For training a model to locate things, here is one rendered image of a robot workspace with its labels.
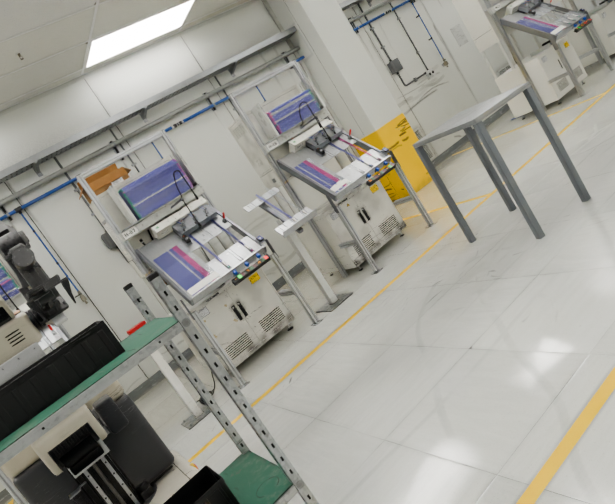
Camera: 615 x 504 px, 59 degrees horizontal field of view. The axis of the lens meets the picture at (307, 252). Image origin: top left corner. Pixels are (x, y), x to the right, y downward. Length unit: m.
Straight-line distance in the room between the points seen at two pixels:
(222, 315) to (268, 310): 0.38
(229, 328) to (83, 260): 2.01
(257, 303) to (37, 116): 2.97
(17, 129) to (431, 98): 5.24
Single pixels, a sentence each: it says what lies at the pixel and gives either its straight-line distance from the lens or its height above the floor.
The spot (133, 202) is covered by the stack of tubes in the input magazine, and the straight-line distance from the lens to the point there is 4.30.
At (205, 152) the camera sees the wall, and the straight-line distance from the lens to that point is 6.20.
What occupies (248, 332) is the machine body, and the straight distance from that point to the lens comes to 4.29.
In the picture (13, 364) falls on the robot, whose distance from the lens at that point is 2.27.
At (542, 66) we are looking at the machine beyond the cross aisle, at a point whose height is 0.49.
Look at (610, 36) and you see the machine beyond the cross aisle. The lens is 8.37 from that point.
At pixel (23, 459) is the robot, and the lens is 2.60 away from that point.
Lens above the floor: 1.16
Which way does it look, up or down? 9 degrees down
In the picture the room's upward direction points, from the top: 33 degrees counter-clockwise
